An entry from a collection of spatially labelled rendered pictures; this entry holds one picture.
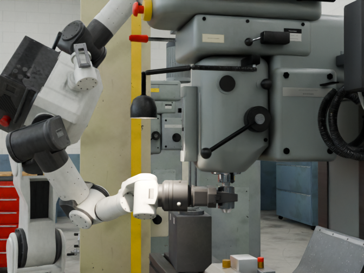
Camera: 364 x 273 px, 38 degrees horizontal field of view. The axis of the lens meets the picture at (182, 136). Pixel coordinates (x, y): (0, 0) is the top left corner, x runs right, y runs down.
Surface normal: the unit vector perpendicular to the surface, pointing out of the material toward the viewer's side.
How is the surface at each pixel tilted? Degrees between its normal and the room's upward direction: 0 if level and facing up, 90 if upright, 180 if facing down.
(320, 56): 90
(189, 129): 90
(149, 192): 67
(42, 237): 81
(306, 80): 90
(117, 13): 98
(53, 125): 73
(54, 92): 59
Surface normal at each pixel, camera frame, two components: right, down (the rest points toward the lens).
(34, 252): 0.52, 0.07
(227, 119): 0.23, -0.01
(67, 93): 0.45, -0.53
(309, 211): -0.97, 0.00
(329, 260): -0.87, -0.45
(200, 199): 0.00, -0.01
